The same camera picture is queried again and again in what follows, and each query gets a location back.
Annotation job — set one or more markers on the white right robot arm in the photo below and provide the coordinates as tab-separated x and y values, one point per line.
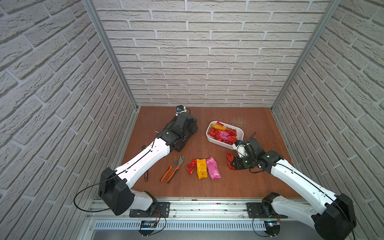
331	215

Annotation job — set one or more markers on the aluminium corner post left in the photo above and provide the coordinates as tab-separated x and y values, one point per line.
97	22

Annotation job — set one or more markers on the aluminium corner post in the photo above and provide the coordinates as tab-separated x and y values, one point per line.
324	20
97	22

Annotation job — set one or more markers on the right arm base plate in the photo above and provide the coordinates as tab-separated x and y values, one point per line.
258	210

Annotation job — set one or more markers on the red handled ratchet wrench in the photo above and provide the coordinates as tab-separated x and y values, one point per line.
147	172

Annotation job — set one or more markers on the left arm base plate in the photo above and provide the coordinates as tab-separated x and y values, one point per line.
155	210

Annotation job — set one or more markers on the black plastic tool case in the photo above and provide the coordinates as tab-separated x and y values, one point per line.
177	144

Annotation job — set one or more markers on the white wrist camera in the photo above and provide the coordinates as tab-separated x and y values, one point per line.
241	150
181	109

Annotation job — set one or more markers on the aluminium corner post right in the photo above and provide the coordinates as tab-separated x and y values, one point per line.
324	20

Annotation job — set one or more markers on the pink foil tea bag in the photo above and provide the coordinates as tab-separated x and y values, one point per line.
212	168

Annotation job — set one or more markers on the red foil tea bag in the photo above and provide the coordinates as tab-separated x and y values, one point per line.
192	166

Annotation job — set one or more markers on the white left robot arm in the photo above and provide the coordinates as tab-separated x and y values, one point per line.
115	187

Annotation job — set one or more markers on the white plastic storage box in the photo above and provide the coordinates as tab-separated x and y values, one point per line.
240	135

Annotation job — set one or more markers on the orange handled pliers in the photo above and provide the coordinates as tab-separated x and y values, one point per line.
173	168

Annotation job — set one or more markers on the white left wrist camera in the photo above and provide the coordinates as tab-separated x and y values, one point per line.
181	109

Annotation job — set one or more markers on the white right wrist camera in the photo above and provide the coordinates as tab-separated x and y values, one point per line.
241	150

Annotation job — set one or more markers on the yellow foil tea bag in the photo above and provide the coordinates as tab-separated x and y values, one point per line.
202	169

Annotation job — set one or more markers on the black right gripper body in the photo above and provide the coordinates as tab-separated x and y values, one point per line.
244	162

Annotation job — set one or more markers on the controller board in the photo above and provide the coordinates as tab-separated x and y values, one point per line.
147	228
272	228

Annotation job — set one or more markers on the right controller board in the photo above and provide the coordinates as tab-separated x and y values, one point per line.
272	228

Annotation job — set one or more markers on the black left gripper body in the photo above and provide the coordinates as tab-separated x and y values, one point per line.
191	129

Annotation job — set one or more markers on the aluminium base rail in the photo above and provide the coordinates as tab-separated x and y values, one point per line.
192	214

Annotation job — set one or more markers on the left controller board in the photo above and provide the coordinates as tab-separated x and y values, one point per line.
147	228

